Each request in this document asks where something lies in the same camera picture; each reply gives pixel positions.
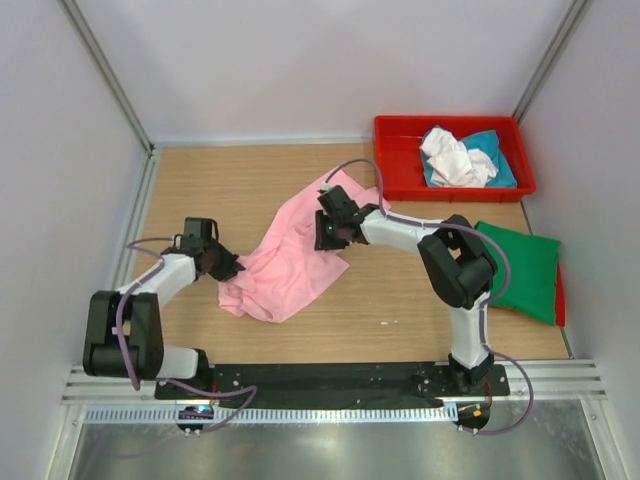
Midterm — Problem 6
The pink t-shirt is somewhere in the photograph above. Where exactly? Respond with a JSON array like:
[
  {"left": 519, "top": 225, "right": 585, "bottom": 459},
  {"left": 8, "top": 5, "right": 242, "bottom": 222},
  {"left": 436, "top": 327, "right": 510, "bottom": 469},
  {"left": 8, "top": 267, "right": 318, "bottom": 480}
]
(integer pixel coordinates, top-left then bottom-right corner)
[{"left": 218, "top": 171, "right": 379, "bottom": 323}]

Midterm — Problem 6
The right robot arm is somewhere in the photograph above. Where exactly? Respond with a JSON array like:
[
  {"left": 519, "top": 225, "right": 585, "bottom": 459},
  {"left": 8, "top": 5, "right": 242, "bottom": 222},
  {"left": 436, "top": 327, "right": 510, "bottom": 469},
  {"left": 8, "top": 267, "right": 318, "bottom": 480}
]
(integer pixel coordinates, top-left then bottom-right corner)
[{"left": 315, "top": 204, "right": 497, "bottom": 393}]

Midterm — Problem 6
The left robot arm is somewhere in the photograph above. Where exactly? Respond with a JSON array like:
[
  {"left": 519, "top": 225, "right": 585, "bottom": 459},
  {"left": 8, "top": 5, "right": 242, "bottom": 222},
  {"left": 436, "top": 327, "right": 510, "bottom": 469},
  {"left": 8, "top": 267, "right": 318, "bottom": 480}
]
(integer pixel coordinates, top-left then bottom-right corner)
[{"left": 83, "top": 235, "right": 245, "bottom": 390}]

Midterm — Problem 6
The red plastic bin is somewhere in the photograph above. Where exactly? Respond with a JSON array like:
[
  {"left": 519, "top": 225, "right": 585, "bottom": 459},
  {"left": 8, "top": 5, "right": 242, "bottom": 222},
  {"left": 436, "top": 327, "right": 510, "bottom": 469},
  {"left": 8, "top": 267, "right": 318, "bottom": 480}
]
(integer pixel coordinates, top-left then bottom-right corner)
[{"left": 374, "top": 115, "right": 536, "bottom": 203}]

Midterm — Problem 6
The white crumpled t-shirt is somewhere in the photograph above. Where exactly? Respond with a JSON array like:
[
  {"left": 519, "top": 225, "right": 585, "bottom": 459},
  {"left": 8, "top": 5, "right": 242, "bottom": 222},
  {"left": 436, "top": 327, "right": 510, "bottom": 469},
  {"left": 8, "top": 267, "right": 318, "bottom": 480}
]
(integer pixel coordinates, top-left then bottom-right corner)
[{"left": 420, "top": 127, "right": 499, "bottom": 188}]

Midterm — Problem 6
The teal crumpled t-shirt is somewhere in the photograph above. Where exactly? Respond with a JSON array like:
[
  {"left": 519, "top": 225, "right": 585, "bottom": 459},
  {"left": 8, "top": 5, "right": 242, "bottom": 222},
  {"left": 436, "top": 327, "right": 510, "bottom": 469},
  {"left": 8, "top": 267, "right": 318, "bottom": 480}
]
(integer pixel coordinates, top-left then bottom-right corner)
[{"left": 419, "top": 130, "right": 518, "bottom": 189}]

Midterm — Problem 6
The green folded t-shirt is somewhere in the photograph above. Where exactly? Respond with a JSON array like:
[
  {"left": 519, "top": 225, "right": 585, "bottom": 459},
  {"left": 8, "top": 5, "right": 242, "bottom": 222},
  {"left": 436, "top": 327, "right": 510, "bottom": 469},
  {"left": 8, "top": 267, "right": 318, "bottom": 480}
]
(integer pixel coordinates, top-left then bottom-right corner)
[{"left": 476, "top": 221, "right": 565, "bottom": 327}]

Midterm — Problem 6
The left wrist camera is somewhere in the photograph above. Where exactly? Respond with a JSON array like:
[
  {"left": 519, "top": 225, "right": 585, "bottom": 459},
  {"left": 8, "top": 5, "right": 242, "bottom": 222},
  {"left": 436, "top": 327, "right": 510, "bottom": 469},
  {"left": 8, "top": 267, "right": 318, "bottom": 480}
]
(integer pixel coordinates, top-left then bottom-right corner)
[{"left": 174, "top": 217, "right": 219, "bottom": 250}]

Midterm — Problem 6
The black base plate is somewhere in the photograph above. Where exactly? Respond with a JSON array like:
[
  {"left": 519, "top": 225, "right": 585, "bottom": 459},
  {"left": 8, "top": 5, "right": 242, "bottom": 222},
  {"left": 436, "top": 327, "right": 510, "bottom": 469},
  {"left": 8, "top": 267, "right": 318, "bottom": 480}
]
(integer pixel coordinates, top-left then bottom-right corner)
[{"left": 155, "top": 362, "right": 510, "bottom": 409}]

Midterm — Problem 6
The white slotted cable duct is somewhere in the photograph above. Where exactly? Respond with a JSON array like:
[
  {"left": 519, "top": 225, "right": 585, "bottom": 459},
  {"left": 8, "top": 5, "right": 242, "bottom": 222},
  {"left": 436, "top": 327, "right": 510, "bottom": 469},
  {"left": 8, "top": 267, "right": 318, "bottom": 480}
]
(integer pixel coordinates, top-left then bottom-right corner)
[{"left": 85, "top": 403, "right": 458, "bottom": 425}]

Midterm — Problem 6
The aluminium frame rail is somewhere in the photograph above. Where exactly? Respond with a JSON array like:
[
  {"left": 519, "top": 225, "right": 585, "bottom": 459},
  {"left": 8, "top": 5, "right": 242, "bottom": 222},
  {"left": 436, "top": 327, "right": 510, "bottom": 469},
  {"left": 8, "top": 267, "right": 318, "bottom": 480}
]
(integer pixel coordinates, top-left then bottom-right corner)
[{"left": 59, "top": 357, "right": 609, "bottom": 403}]

